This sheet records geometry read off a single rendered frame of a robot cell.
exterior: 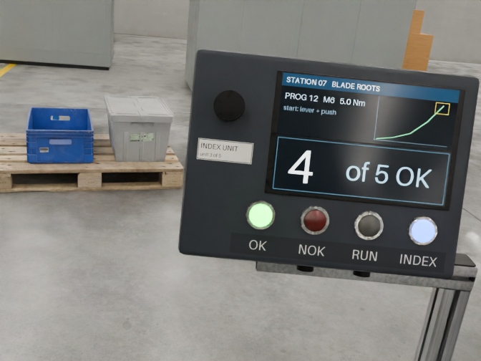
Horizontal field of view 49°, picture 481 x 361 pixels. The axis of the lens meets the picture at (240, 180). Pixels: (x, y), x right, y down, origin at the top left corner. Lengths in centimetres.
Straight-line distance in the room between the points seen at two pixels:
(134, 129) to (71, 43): 446
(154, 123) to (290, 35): 331
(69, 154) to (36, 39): 453
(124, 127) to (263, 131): 304
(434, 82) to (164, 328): 185
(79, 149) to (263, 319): 176
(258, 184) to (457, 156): 18
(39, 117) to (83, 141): 64
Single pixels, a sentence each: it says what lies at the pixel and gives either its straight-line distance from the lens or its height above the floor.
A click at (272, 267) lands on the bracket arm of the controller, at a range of 58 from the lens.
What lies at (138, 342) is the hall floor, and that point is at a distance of 216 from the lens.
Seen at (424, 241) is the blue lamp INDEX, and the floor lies 111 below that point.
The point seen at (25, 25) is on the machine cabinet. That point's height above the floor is 53.
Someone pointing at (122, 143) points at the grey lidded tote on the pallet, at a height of 28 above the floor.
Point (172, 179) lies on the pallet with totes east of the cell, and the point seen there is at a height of 7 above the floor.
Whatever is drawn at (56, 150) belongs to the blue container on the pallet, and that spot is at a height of 23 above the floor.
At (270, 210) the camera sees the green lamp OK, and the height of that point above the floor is 112.
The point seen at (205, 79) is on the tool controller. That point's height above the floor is 123.
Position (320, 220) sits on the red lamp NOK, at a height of 112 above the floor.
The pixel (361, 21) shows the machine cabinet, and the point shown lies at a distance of 677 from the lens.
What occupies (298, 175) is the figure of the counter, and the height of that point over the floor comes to 115.
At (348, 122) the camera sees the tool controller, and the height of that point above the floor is 121.
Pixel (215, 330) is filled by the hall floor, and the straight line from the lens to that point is 223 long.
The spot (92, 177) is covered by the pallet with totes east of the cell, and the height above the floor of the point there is 9.
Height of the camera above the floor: 131
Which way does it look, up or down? 20 degrees down
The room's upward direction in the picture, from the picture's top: 6 degrees clockwise
